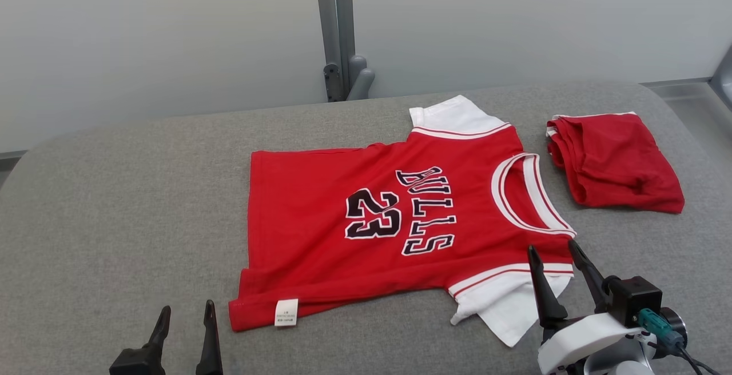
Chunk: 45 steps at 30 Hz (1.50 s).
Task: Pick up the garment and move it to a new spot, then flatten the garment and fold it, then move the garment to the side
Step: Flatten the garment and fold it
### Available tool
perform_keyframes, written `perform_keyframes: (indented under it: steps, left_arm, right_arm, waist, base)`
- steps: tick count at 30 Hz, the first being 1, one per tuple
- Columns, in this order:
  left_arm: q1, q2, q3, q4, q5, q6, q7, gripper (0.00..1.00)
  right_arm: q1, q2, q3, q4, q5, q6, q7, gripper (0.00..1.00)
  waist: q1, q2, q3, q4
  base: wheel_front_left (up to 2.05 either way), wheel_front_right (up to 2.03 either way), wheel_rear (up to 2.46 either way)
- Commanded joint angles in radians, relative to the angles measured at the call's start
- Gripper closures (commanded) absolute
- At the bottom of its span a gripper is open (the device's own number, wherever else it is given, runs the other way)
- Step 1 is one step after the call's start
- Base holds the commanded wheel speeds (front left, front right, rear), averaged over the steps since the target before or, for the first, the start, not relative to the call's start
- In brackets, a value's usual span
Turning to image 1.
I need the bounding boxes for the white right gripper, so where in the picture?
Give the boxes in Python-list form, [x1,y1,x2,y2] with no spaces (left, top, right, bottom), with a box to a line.
[527,240,644,375]

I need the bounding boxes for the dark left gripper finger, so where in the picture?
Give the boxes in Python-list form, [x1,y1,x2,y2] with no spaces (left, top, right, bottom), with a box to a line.
[196,300,224,375]
[148,305,172,353]

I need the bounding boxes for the red shorts with white trim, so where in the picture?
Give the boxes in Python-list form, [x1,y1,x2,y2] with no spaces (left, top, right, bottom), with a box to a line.
[546,111,685,214]

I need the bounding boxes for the red Bulls 23 jersey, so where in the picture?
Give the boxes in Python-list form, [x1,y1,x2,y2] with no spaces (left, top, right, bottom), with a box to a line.
[229,95,577,348]

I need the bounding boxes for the grey fabric sofa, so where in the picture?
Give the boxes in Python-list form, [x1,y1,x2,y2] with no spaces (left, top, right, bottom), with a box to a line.
[0,81,732,375]

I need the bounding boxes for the grey metal leg with caster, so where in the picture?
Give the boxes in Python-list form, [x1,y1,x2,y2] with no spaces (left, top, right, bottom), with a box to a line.
[709,46,732,113]

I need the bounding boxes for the teal right camera connector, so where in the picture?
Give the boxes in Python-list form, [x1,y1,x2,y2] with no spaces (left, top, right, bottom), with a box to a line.
[638,308,685,348]

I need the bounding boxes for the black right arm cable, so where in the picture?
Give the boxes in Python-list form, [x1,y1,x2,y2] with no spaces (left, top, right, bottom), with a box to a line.
[675,344,721,375]

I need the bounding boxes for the grey metal partition post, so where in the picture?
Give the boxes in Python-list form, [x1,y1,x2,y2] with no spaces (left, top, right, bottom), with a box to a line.
[313,0,376,103]

